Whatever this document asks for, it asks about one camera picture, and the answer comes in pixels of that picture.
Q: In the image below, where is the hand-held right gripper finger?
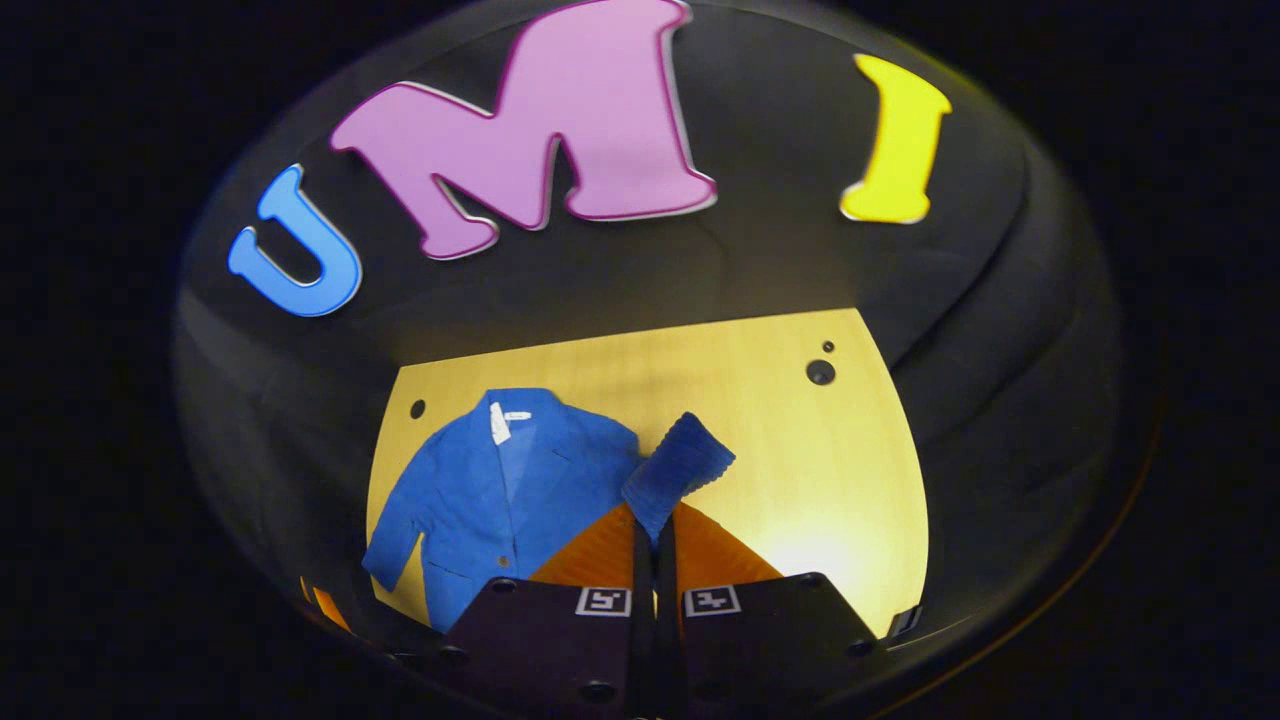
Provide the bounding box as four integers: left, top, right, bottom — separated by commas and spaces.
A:
657, 502, 887, 720
437, 502, 658, 720

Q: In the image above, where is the blue corduroy jacket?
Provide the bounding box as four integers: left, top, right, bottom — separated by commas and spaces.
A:
362, 388, 737, 633

